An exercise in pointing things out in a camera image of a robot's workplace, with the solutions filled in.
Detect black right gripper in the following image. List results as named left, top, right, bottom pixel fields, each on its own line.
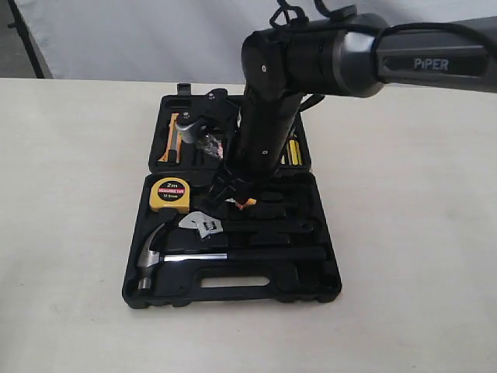
left=200, top=92, right=288, bottom=218

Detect orange handled pliers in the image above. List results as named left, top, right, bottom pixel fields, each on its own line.
left=225, top=198, right=257, bottom=211

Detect adjustable wrench with black handle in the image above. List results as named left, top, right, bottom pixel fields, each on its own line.
left=178, top=211, right=314, bottom=239

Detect PVC insulating tape roll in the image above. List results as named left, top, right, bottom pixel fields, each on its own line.
left=196, top=134, right=224, bottom=160

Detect claw hammer with black grip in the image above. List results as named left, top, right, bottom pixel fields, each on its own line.
left=137, top=224, right=326, bottom=291

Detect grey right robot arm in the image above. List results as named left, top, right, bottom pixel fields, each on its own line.
left=199, top=14, right=496, bottom=212

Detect black plastic tool case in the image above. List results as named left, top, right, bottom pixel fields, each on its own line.
left=122, top=83, right=342, bottom=309

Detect yellow tape measure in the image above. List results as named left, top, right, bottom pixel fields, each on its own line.
left=149, top=177, right=190, bottom=214

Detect orange utility knife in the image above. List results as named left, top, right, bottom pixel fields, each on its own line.
left=158, top=113, right=182, bottom=164

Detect black stand pole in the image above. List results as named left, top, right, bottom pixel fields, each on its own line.
left=7, top=0, right=47, bottom=79

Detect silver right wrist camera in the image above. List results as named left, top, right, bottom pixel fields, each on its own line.
left=176, top=88, right=232, bottom=144

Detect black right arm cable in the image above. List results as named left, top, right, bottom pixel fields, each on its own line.
left=267, top=0, right=497, bottom=113

